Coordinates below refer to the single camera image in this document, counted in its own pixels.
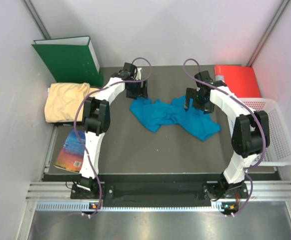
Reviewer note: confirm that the white plastic basket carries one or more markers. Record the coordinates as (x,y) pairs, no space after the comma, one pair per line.
(278,154)

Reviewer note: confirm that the aluminium rail frame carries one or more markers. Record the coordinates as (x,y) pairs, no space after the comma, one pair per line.
(272,190)

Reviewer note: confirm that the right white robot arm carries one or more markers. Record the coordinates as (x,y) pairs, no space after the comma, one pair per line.
(250,135)

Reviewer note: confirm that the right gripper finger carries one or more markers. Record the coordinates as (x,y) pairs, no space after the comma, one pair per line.
(188,96)
(208,107)

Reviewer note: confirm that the red folder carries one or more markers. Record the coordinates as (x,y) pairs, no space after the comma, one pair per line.
(241,80)

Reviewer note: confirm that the colourful book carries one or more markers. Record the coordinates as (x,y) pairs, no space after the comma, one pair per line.
(71,155)

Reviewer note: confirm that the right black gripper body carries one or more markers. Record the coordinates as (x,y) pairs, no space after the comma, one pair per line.
(197,101)

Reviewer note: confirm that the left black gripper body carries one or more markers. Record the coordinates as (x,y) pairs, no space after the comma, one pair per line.
(141,95)

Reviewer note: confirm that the green ring binder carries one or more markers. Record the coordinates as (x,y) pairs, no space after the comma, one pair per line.
(70,60)

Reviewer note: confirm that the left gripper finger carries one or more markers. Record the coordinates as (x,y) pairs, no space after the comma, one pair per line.
(145,89)
(130,90)

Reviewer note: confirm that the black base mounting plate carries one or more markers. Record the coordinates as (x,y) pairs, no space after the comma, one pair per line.
(155,192)

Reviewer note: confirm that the blue t shirt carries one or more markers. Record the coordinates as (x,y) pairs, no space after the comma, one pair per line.
(153,115)

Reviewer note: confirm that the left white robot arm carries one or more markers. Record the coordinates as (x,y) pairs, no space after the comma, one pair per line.
(96,119)

